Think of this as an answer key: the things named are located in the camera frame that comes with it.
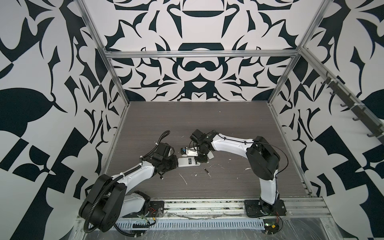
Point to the aluminium frame rail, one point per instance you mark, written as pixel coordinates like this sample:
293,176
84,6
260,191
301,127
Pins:
202,54

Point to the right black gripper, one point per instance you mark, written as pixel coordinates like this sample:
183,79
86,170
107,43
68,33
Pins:
201,160

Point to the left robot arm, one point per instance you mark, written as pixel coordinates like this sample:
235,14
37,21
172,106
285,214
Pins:
110,199

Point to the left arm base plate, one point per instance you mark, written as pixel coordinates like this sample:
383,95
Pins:
151,209

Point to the black wall hook rail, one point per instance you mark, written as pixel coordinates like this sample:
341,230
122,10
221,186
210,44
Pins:
361,111

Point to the white battery cover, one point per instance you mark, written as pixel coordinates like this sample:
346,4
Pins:
210,155

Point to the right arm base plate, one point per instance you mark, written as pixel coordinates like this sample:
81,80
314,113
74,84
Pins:
259,208

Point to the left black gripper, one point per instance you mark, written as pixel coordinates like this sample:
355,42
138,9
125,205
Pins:
175,164

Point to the white slotted cable duct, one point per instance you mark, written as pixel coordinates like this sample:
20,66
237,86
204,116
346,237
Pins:
186,224

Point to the small electronics board right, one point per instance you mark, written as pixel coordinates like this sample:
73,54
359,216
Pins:
272,226

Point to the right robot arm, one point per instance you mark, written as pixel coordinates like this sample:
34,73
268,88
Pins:
263,159

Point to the white red remote control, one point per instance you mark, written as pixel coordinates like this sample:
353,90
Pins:
187,162

